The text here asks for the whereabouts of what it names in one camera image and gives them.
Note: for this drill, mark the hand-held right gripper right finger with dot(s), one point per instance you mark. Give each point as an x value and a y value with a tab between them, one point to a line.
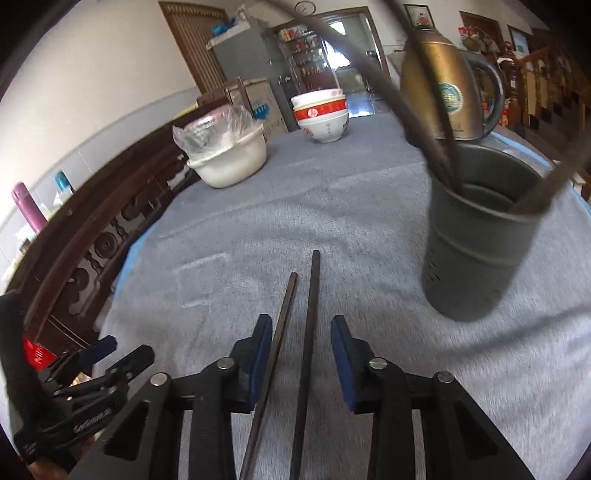
344	360

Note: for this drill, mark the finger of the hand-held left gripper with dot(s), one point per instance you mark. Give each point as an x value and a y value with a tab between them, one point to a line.
102	345
134	362

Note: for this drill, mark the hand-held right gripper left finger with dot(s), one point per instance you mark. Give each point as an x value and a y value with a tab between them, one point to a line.
258	355

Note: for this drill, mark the dark wooden chopstick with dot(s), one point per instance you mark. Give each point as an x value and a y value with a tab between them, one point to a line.
369	74
281	323
427	74
554	177
313	300

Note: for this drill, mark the grey metal utensil holder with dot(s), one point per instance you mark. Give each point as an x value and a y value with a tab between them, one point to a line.
471	258

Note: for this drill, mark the person's left hand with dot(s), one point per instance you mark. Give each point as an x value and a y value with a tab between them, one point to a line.
14	360

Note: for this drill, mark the red paper bag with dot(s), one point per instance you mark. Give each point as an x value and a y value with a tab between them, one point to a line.
34	353

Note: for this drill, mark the carved wooden sideboard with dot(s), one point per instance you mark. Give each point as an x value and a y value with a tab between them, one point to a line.
106	221

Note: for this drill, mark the grey felt table cloth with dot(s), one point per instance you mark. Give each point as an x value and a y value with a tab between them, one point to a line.
277	207

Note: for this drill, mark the purple thermos bottle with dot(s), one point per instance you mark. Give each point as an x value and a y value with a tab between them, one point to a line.
30	207

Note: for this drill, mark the teal thermos bottle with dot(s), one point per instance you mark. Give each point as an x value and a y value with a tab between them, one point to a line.
63	184

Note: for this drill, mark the white basin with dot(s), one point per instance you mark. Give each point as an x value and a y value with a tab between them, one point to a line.
226	168

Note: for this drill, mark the clear plastic bag of dishes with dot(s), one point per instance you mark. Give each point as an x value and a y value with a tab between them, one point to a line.
207	131

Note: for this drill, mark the white bowl red mark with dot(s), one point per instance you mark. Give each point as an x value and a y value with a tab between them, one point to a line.
323	129

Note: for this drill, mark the white chest freezer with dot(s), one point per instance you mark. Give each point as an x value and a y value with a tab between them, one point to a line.
272	120

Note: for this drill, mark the white bowl red band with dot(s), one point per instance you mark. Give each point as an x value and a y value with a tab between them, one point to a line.
318	104

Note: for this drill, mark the grey refrigerator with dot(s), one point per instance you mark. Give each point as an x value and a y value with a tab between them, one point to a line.
244	60

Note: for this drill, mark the shelf of bottles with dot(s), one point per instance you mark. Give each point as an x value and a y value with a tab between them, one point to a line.
307	55

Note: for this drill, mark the bronze electric kettle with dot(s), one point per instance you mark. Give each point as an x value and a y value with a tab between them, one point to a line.
466	69

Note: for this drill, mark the brown door curtain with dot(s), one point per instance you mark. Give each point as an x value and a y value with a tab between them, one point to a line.
189	41

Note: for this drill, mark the blue item on refrigerator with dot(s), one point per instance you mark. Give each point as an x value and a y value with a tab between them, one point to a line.
220	28

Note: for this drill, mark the wooden staircase railing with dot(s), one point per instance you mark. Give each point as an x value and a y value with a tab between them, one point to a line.
545	83

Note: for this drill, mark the brown wooden door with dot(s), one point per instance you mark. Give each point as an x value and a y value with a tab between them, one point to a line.
480	25

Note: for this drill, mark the wooden door frame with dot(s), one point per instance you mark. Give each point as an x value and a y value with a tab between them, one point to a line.
376	41

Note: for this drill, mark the round wall clock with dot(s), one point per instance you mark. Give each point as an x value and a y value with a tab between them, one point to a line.
304	6

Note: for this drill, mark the framed wall picture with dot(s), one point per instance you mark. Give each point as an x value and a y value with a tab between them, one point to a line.
418	15

